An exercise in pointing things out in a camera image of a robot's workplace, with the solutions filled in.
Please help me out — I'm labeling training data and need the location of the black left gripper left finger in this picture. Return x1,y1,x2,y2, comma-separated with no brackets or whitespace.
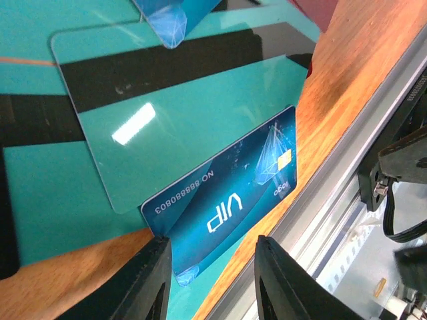
58,236,171,319

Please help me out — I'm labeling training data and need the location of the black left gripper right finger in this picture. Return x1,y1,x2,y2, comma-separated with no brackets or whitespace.
254,235,361,320

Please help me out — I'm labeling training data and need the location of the blue VIP chip card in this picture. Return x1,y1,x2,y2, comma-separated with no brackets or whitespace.
141,105,297,287

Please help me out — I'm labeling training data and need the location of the black magnetic stripe card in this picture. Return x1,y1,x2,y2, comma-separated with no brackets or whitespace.
0,148,20,280

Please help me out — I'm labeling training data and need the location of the teal magnetic stripe card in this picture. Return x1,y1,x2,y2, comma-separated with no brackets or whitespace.
51,2,320,213

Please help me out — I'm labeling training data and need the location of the blue numbered card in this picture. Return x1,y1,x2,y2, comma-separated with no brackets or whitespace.
133,0,220,49

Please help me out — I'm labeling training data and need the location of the aluminium front rail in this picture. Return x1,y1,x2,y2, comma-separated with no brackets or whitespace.
199,26,427,320

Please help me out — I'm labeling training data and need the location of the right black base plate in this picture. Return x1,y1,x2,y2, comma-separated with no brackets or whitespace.
358,89,427,212

